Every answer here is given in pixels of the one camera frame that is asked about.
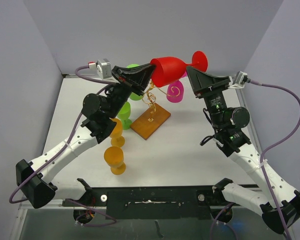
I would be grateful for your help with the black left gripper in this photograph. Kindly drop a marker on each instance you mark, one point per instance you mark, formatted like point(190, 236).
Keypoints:
point(134, 82)

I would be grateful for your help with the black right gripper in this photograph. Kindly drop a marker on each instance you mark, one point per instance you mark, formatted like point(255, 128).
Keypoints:
point(200, 82)

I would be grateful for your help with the green wine glass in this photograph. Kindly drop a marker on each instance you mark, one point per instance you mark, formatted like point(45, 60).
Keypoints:
point(124, 115)
point(133, 95)

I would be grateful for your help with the pink wine glass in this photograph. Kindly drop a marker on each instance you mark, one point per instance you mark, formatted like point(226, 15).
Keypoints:
point(175, 92)

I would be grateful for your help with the red wine glass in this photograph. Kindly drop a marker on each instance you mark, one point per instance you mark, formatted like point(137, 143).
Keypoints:
point(169, 69)

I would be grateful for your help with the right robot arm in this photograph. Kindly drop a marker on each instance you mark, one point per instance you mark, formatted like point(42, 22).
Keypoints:
point(278, 203)

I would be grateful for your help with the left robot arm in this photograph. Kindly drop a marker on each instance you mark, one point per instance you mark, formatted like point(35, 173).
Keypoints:
point(35, 177)

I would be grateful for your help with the wooden rack base board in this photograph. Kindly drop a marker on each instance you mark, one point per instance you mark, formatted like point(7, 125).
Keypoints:
point(147, 123)

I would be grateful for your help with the orange wine glass far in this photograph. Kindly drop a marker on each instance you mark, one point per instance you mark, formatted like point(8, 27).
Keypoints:
point(117, 140)

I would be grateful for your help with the orange wine glass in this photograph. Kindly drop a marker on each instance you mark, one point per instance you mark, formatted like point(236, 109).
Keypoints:
point(117, 140)
point(114, 157)

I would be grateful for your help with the orange wine glass near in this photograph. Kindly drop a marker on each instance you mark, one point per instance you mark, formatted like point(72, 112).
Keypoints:
point(114, 157)

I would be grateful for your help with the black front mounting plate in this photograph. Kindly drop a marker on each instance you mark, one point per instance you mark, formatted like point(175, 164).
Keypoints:
point(152, 202)

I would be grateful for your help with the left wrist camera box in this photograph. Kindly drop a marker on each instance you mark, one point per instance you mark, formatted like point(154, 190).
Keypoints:
point(102, 67)

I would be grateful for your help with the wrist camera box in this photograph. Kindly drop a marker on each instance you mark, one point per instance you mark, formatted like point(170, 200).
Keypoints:
point(239, 80)
point(102, 67)

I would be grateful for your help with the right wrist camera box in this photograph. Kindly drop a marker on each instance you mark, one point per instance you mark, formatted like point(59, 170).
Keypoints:
point(239, 80)

